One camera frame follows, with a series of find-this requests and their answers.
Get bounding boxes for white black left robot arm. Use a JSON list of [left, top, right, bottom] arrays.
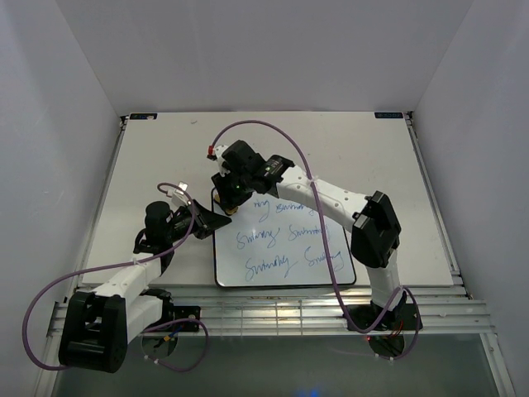
[[59, 200, 231, 373]]

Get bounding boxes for black framed whiteboard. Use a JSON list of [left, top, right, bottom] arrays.
[[213, 194, 331, 289]]

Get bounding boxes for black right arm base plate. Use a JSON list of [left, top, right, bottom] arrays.
[[346, 304, 417, 332]]

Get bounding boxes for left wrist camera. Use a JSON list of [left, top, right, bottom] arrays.
[[168, 182, 190, 207]]

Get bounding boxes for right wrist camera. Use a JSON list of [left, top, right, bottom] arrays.
[[207, 145, 229, 177]]

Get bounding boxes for blue table label right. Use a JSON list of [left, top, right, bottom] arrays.
[[374, 112, 403, 119]]

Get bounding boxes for blue table label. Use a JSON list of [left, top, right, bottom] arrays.
[[374, 112, 403, 119], [129, 112, 158, 121]]

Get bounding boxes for blue table label left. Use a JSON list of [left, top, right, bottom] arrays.
[[129, 112, 158, 121]]

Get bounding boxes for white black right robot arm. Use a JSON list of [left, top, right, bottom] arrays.
[[207, 140, 407, 333]]

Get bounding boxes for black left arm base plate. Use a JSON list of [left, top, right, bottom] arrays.
[[160, 305, 202, 334]]

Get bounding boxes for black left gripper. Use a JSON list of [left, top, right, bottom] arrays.
[[165, 198, 232, 243]]

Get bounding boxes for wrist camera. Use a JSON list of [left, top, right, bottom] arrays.
[[168, 182, 190, 207], [207, 145, 229, 177]]

